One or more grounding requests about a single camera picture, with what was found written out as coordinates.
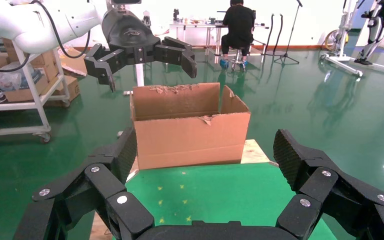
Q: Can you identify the black tripod stand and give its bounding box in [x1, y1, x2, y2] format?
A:
[274, 0, 304, 66]

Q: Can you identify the green table cloth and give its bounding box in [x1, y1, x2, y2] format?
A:
[112, 162, 337, 240]

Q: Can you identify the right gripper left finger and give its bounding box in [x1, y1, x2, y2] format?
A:
[13, 127, 155, 240]

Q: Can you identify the white rig frame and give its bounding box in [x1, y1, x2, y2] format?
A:
[321, 0, 384, 78]

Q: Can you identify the yellow wheel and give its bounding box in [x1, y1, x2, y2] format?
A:
[324, 29, 349, 52]

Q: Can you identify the large open cardboard carton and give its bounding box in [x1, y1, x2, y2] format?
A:
[129, 82, 252, 171]

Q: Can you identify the black cable with yellow tag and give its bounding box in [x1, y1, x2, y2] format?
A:
[0, 0, 92, 73]

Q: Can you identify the seated person in black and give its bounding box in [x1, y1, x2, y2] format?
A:
[220, 0, 256, 70]

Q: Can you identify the printed brown cardboard box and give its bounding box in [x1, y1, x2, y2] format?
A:
[44, 75, 81, 108]

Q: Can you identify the white upright post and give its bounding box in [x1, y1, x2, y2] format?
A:
[124, 62, 146, 97]

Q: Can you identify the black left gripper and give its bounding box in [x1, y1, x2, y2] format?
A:
[83, 8, 199, 93]

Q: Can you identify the white work table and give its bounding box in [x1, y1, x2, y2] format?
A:
[168, 19, 269, 64]

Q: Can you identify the chrome swivel stool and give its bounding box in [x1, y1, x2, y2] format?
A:
[226, 46, 249, 72]

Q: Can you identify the white black humanoid robot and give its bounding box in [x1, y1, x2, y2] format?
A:
[354, 0, 384, 66]

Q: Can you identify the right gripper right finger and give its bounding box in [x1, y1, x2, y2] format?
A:
[273, 129, 384, 240]

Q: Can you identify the white metal shelf cart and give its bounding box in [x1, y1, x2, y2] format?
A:
[0, 43, 71, 144]

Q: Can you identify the torn flat cardboard sheet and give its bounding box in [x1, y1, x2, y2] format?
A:
[59, 46, 89, 77]

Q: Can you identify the black upright stand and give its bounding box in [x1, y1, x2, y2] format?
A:
[264, 13, 276, 56]
[276, 13, 285, 56]

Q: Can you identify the clear plastic bag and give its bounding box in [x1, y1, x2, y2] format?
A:
[0, 61, 42, 92]

